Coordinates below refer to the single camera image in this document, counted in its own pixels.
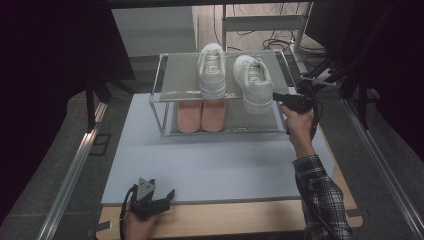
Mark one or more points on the grey board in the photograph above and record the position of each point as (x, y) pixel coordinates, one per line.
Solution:
(153, 30)

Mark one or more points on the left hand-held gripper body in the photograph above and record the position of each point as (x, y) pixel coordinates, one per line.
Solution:
(145, 200)

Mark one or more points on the aluminium rail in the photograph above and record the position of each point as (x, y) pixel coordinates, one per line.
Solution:
(383, 166)
(71, 176)

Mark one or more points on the grey metal stand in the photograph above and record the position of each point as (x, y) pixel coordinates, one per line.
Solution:
(263, 22)

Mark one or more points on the metal shoe rack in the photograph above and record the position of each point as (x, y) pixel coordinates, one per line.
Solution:
(180, 73)

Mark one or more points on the pink slipper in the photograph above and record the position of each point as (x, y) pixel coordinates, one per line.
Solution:
(189, 116)
(214, 115)

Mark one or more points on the person's left hand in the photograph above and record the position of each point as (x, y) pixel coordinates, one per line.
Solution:
(138, 228)

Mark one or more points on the black curtain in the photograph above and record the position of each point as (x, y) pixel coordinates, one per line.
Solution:
(393, 66)
(43, 66)

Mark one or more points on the person's right hand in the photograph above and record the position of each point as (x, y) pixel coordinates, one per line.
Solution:
(300, 128)

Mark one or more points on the black square floor frame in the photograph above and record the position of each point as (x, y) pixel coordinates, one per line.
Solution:
(100, 144)

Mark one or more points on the grey tape strip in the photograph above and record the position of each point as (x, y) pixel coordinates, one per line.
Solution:
(354, 212)
(100, 228)

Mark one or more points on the white sneaker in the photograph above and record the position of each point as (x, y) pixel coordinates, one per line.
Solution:
(255, 85)
(211, 76)

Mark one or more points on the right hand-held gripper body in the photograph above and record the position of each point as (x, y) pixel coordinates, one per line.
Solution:
(301, 101)

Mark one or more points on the black stand leg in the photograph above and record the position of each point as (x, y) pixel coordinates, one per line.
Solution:
(90, 106)

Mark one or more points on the black tripod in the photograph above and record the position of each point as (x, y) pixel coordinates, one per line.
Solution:
(346, 71)

